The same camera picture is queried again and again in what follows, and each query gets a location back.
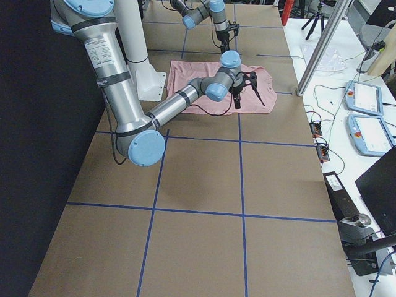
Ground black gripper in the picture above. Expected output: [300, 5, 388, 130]
[215, 20, 239, 53]
[230, 71, 258, 109]

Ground pink Snoopy t-shirt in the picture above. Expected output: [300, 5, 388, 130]
[166, 61, 277, 115]

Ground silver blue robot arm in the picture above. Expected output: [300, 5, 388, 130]
[170, 0, 239, 53]
[50, 1, 257, 166]

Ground red cylinder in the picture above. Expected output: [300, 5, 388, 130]
[281, 0, 295, 26]

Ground orange grey hub left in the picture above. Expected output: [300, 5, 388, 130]
[309, 121, 322, 138]

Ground orange grey hub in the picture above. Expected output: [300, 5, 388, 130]
[316, 143, 330, 163]
[309, 121, 322, 138]

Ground orange grey hub right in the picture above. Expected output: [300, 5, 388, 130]
[316, 143, 330, 163]

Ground black tripod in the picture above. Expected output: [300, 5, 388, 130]
[301, 1, 325, 40]

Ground clear plastic bag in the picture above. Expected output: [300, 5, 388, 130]
[301, 45, 347, 71]

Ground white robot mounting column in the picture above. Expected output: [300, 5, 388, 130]
[114, 0, 166, 101]

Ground blue teach pendant far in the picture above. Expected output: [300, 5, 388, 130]
[345, 80, 384, 116]

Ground blue teach pendant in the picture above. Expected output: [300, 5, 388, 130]
[345, 80, 384, 116]
[347, 115, 395, 157]

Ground blue teach pendant near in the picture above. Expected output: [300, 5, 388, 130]
[347, 115, 395, 157]

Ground black box with label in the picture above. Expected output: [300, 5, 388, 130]
[323, 171, 360, 221]

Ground black monitor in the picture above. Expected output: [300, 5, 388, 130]
[355, 148, 396, 235]

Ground aluminium frame post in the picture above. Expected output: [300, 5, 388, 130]
[296, 0, 351, 97]

